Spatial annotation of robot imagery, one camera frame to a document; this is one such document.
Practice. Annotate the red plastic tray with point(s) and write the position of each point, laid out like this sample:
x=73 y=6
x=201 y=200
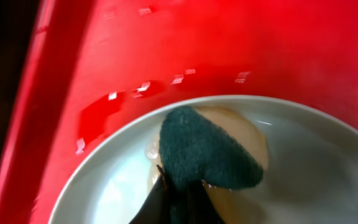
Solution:
x=91 y=67

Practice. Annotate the yellow green sponge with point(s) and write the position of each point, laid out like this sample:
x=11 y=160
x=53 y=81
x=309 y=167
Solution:
x=211 y=145

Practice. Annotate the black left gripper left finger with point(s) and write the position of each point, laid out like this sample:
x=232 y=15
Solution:
x=156 y=208

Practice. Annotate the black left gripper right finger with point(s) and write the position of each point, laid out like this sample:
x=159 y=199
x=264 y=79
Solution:
x=202 y=209

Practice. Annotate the light green plate front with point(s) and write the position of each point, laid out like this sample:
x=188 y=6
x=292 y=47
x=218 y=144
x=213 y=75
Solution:
x=312 y=174

